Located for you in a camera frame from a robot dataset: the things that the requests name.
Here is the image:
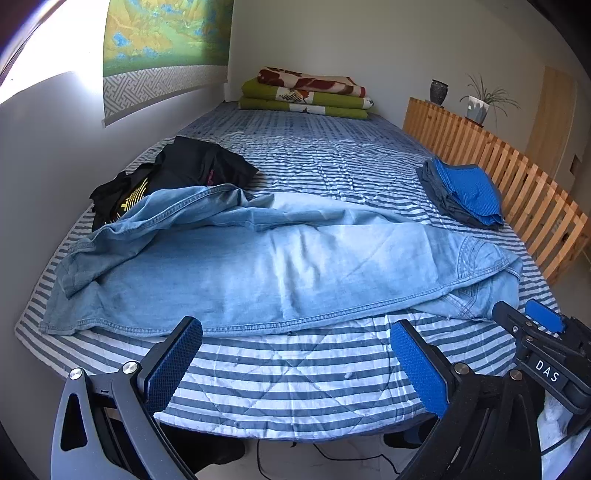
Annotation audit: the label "green landscape wall poster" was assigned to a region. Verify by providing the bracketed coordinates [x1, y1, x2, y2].
[100, 0, 234, 127]

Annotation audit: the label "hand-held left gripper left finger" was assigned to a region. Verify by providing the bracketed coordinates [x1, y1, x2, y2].
[50, 316, 204, 480]

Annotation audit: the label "blue white striped bed quilt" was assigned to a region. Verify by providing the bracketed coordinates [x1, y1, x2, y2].
[14, 102, 561, 438]

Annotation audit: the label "wooden door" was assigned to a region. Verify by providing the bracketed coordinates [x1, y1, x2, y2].
[524, 66, 578, 174]

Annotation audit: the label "folded blue and grey clothes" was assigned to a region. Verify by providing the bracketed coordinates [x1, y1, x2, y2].
[416, 161, 504, 230]

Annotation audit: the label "black garment with pink label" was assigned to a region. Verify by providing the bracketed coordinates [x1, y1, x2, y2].
[154, 136, 259, 191]

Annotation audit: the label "light blue jeans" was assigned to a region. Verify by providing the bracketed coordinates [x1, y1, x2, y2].
[39, 184, 524, 335]

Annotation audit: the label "folded green blanket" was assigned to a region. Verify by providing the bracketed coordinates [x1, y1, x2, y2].
[238, 78, 375, 121]

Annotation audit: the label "wooden slatted fence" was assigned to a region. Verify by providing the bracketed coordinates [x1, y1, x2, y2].
[403, 97, 587, 283]

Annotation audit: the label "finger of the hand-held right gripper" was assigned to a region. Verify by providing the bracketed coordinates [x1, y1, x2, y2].
[491, 301, 533, 345]
[525, 299, 567, 334]

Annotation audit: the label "potted spider plant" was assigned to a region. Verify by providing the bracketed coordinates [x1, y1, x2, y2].
[459, 74, 520, 126]

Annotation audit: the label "person's right hand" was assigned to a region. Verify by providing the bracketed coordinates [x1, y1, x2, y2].
[538, 395, 576, 437]

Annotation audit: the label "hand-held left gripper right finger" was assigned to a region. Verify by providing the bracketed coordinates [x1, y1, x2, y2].
[389, 319, 544, 480]

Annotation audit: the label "folded red cream blanket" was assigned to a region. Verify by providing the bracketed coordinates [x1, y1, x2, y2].
[256, 68, 368, 97]

